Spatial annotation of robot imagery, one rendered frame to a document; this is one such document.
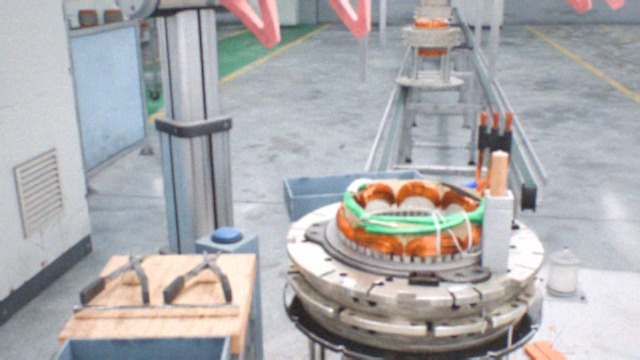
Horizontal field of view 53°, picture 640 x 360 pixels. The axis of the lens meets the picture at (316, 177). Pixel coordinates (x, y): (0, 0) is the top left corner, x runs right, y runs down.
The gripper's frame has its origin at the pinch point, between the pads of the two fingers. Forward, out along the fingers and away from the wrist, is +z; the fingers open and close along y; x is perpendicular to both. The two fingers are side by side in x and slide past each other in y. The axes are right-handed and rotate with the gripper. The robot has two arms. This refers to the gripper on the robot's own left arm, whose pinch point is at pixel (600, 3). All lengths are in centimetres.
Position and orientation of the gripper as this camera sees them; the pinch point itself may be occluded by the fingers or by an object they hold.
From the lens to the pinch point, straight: 93.7
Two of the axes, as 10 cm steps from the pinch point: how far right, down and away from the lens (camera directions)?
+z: 3.5, 9.3, -0.8
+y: 7.3, -2.2, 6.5
